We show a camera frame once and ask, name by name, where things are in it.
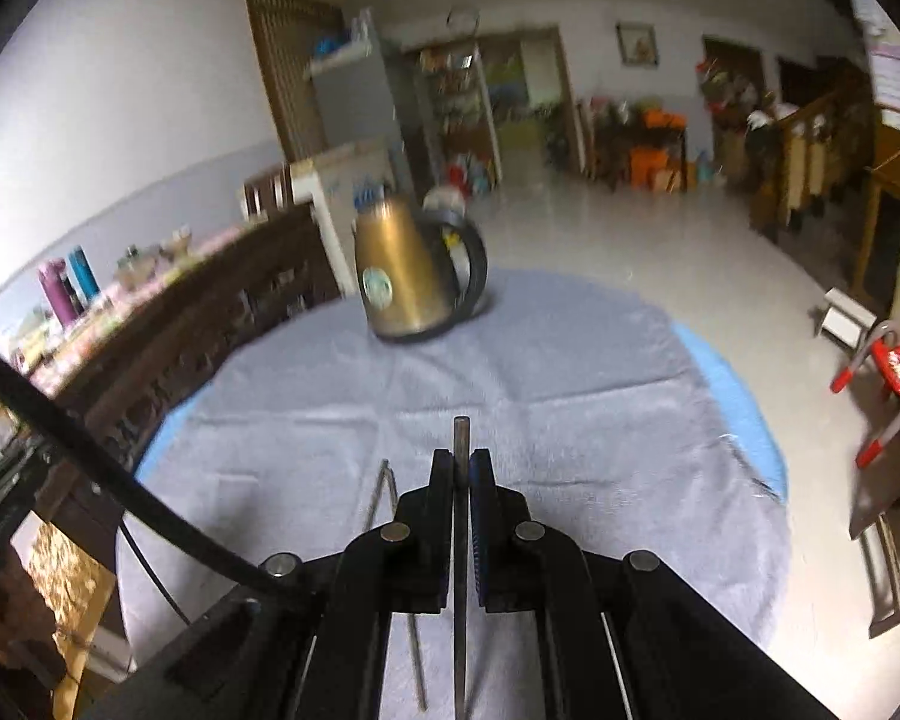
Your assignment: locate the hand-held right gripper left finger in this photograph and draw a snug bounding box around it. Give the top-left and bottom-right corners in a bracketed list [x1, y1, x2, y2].
[82, 450, 455, 720]

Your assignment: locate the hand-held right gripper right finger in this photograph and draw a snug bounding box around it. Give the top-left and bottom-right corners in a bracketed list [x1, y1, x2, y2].
[471, 450, 841, 720]

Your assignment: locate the gold patterned panel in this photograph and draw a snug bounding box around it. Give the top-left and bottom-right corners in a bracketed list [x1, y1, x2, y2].
[26, 521, 117, 720]

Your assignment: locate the grey table cloth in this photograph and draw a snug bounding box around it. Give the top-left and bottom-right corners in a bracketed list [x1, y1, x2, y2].
[116, 266, 792, 720]

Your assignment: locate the purple thermos bottle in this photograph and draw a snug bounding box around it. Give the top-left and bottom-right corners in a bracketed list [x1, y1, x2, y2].
[37, 259, 83, 327]

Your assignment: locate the blue thermos bottle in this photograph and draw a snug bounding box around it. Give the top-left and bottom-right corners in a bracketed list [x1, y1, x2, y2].
[66, 245, 100, 305]

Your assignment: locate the carved dark wooden sideboard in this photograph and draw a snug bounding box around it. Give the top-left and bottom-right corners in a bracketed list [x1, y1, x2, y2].
[11, 202, 342, 541]

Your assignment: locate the golden electric kettle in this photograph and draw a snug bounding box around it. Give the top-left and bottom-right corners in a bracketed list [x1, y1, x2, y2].
[352, 193, 490, 342]

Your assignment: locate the blue tablecloth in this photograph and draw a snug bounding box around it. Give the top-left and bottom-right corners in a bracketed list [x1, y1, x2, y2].
[135, 319, 788, 500]

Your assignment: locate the white chest freezer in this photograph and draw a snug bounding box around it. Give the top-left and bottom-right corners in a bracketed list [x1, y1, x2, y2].
[291, 141, 398, 293]

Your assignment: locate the brown wooden chair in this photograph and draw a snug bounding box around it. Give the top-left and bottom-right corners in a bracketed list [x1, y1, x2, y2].
[241, 165, 293, 222]

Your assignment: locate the white step stool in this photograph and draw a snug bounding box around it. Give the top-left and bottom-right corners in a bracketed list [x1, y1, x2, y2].
[817, 286, 875, 342]

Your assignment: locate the dark wooden side table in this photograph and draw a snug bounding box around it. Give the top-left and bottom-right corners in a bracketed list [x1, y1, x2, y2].
[589, 109, 691, 192]

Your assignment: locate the grey refrigerator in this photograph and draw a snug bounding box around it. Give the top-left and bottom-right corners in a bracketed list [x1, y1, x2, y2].
[307, 30, 421, 196]

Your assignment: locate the red plastic chair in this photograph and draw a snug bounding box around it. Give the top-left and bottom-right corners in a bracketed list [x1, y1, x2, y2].
[831, 319, 900, 470]

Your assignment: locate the wooden stair railing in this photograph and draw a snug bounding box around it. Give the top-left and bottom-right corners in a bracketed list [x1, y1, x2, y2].
[750, 86, 878, 233]

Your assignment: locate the thin black cable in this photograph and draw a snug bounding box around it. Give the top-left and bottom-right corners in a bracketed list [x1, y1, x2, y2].
[118, 523, 190, 625]

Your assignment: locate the dark wooden frame chair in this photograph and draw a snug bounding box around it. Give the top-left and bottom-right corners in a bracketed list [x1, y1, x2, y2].
[847, 405, 900, 638]

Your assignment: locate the framed wall picture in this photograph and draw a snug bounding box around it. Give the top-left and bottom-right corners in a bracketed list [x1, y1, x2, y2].
[616, 21, 659, 68]

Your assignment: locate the wall calendar poster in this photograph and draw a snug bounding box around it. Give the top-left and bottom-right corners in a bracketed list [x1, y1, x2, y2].
[847, 0, 900, 117]

